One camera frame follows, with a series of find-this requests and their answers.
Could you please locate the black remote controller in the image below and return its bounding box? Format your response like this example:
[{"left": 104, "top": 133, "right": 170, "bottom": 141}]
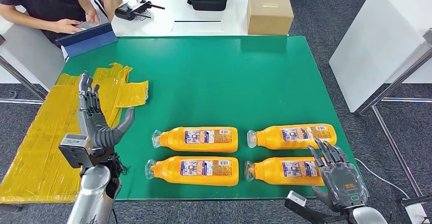
[{"left": 115, "top": 0, "right": 166, "bottom": 21}]

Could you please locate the yellow taped plastic sheet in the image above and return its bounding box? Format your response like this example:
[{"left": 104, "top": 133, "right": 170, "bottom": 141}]
[{"left": 0, "top": 62, "right": 149, "bottom": 205}]

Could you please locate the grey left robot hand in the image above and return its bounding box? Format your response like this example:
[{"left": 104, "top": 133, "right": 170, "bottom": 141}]
[{"left": 76, "top": 70, "right": 136, "bottom": 149}]

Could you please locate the brown cardboard box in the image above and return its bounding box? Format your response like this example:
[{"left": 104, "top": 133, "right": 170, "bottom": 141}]
[{"left": 246, "top": 0, "right": 294, "bottom": 36}]

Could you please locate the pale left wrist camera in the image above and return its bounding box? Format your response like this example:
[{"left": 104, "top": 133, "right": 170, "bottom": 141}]
[{"left": 58, "top": 134, "right": 93, "bottom": 169}]

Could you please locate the white power strip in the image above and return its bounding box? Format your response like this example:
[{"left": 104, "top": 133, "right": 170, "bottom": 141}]
[{"left": 404, "top": 202, "right": 431, "bottom": 224}]

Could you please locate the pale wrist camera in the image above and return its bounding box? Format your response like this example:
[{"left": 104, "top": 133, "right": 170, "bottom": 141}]
[
  {"left": 58, "top": 134, "right": 93, "bottom": 169},
  {"left": 284, "top": 190, "right": 338, "bottom": 224}
]

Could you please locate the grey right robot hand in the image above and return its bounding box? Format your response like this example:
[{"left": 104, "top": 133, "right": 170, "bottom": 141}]
[{"left": 307, "top": 138, "right": 368, "bottom": 213}]

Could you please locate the orange detergent bottle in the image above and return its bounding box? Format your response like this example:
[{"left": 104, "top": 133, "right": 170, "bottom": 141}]
[
  {"left": 244, "top": 157, "right": 327, "bottom": 187},
  {"left": 152, "top": 126, "right": 239, "bottom": 154},
  {"left": 145, "top": 156, "right": 239, "bottom": 187},
  {"left": 247, "top": 123, "right": 337, "bottom": 150}
]

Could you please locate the green table mat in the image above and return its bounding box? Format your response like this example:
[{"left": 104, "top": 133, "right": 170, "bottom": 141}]
[{"left": 61, "top": 35, "right": 369, "bottom": 201}]

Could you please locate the white desk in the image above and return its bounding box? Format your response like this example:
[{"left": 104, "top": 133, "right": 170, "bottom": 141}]
[{"left": 0, "top": 6, "right": 65, "bottom": 92}]

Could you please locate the metal stand frame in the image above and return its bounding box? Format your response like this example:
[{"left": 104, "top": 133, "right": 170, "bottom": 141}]
[{"left": 357, "top": 26, "right": 432, "bottom": 207}]

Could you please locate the white floor cable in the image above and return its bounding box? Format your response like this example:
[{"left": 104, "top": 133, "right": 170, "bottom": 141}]
[{"left": 354, "top": 157, "right": 410, "bottom": 198}]

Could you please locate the large white table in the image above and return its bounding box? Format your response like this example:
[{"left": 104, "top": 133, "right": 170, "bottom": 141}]
[{"left": 329, "top": 0, "right": 432, "bottom": 113}]

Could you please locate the blue tablet case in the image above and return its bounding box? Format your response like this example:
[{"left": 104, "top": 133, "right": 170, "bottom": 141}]
[{"left": 56, "top": 22, "right": 118, "bottom": 59}]

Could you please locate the metal table leg frame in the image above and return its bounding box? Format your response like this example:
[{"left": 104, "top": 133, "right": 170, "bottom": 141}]
[{"left": 0, "top": 57, "right": 47, "bottom": 106}]

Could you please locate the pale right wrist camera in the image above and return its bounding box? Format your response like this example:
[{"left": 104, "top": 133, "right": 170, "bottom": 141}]
[{"left": 284, "top": 190, "right": 338, "bottom": 224}]

